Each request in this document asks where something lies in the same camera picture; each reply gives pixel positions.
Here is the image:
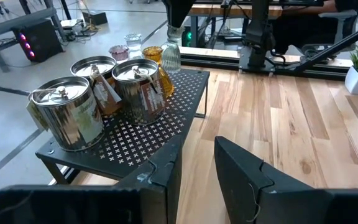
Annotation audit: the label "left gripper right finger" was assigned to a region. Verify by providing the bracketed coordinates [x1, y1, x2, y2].
[214, 136, 321, 224]

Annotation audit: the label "green glass candlestick holder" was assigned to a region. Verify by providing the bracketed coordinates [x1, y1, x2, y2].
[160, 24, 186, 74]

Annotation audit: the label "small black box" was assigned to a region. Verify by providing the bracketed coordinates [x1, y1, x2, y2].
[81, 11, 108, 26]

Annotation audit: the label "grey office chair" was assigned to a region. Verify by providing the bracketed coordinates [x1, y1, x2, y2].
[300, 9, 358, 57]

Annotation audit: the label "clear glass candlestick holder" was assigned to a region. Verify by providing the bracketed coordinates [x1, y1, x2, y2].
[124, 33, 143, 60]

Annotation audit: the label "candle tin brown vanilla label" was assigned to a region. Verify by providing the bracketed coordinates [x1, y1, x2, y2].
[111, 58, 167, 126]

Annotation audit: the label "wooden workbench black legs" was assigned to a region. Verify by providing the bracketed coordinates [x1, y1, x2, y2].
[188, 2, 284, 47]

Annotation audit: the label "black device green light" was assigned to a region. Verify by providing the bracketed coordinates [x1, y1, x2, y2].
[181, 26, 195, 47]

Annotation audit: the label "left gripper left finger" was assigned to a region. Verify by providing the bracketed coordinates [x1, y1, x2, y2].
[115, 135, 183, 224]

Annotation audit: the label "silver candle tin green label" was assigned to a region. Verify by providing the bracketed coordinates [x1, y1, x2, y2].
[25, 76, 106, 152]

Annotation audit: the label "amber glass candlestick holder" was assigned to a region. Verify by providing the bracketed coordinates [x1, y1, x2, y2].
[142, 45, 176, 99]

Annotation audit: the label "person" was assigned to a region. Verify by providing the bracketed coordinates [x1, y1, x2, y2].
[270, 0, 358, 47]

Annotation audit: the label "black perforated metal shelf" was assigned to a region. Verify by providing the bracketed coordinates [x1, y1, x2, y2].
[35, 68, 211, 186]

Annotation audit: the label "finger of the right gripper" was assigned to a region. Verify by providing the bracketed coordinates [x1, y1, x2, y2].
[177, 0, 197, 28]
[162, 0, 180, 28]

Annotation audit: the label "grey metal bench frame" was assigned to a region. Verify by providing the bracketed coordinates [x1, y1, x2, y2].
[0, 6, 67, 72]

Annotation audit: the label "black computer tower pink lights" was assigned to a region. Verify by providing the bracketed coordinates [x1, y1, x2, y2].
[11, 18, 64, 63]

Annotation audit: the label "pink glass candlestick holder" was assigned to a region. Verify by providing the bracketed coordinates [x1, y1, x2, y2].
[108, 45, 131, 63]

